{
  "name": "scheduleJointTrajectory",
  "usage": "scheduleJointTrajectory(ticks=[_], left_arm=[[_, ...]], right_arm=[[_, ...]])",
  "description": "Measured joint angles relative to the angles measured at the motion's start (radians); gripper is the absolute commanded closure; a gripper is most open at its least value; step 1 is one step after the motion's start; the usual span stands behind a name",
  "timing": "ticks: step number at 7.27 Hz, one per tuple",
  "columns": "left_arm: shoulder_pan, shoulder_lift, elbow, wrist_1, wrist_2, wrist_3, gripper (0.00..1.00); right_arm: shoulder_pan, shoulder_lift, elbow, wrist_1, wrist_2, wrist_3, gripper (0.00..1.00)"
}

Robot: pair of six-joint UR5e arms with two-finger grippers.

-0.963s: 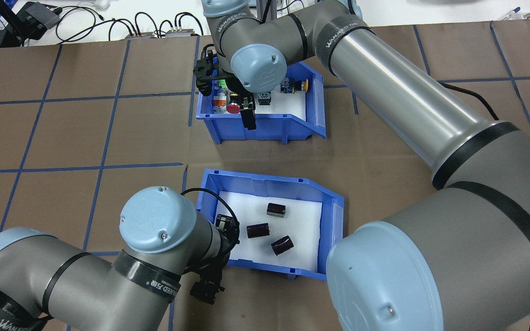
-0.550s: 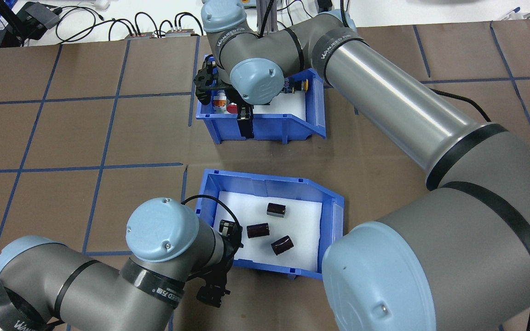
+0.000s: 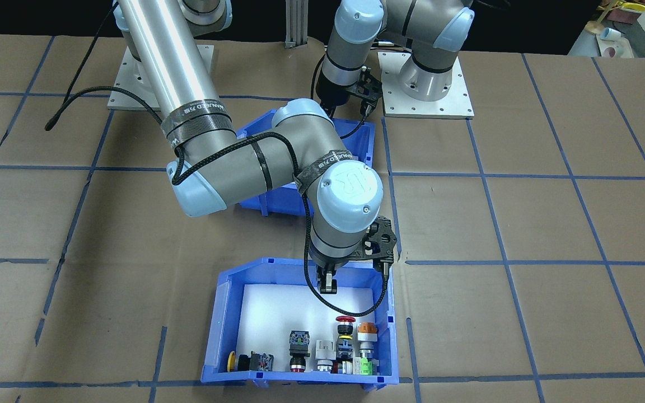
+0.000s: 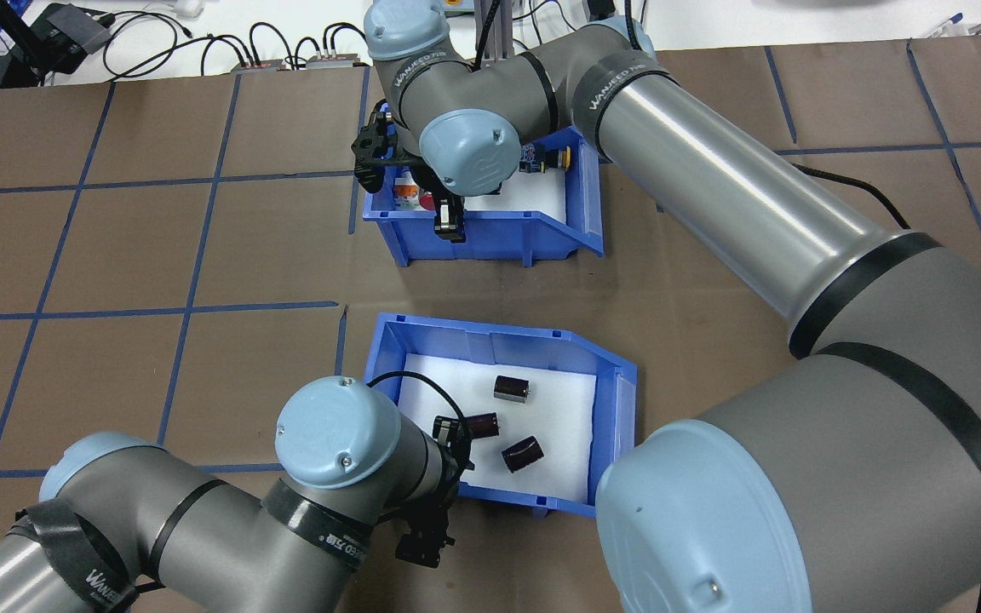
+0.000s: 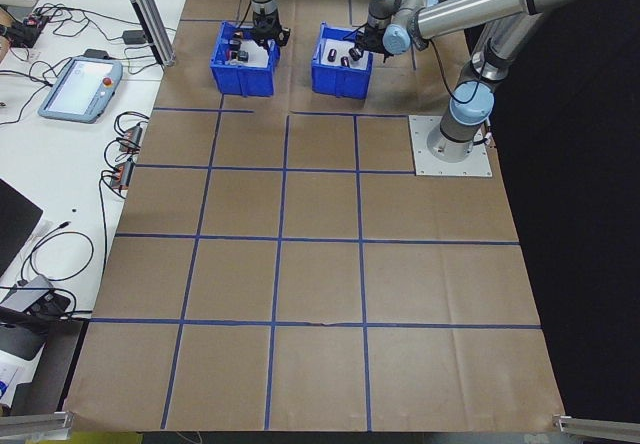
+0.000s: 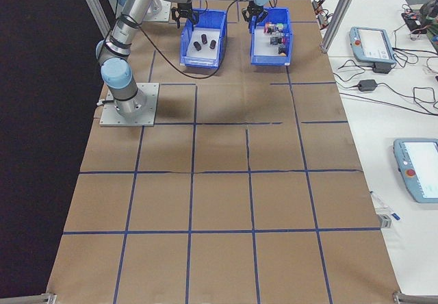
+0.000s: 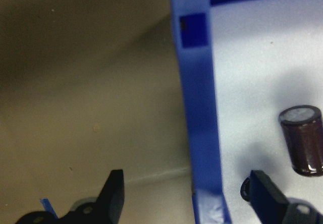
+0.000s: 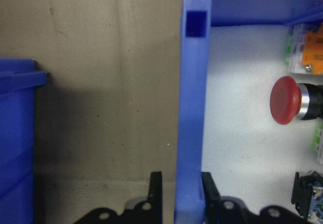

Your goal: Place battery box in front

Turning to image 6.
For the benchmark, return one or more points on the camouflage sleeve person arm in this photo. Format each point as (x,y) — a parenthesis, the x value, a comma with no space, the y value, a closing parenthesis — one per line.
(432,9)

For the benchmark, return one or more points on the black power brick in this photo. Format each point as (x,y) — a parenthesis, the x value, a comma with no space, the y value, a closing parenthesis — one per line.
(382,68)

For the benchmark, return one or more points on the silver aluminium frame bar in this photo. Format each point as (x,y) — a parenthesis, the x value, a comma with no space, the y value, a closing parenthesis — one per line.
(97,9)

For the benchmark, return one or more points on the grey blue teach pendant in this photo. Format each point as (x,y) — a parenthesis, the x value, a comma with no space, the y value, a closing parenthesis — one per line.
(421,170)
(373,44)

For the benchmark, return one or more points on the small silver connector box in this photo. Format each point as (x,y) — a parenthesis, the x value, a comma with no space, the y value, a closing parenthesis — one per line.
(317,5)
(323,19)

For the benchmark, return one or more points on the green top switch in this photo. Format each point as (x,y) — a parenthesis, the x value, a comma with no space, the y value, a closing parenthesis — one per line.
(281,26)

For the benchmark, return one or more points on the black circuit board device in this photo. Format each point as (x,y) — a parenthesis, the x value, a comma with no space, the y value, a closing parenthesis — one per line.
(412,19)

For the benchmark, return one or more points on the aluminium corner bar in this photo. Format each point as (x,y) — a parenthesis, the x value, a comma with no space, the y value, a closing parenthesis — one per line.
(31,299)
(415,298)

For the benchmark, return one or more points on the blue bin with batteries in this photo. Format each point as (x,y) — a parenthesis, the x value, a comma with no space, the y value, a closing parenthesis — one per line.
(200,63)

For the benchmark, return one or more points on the aluminium profile post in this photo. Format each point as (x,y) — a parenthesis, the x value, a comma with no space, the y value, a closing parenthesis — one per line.
(338,13)

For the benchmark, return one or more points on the yellow push button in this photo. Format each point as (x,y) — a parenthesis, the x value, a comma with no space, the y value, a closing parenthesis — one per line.
(282,50)

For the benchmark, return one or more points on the white bin liner sheet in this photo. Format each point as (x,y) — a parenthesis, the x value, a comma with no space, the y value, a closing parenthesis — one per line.
(205,54)
(265,48)

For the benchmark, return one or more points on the white grey switch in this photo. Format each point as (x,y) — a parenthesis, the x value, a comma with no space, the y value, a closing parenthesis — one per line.
(276,29)

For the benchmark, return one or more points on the black power adapter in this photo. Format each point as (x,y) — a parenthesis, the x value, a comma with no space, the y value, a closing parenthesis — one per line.
(367,85)

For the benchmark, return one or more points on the blue bin with switches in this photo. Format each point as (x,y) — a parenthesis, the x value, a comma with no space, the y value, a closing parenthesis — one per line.
(270,61)

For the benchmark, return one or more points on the small grey box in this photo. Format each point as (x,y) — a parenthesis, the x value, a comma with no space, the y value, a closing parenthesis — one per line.
(385,221)

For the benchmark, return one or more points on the black frame cover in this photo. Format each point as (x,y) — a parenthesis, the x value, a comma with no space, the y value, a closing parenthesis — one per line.
(27,112)

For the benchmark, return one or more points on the white square base plate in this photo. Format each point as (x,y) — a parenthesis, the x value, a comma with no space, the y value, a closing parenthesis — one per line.
(166,13)
(150,112)

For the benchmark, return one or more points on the clear plastic strip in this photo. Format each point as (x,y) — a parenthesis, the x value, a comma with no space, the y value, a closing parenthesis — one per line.
(380,201)

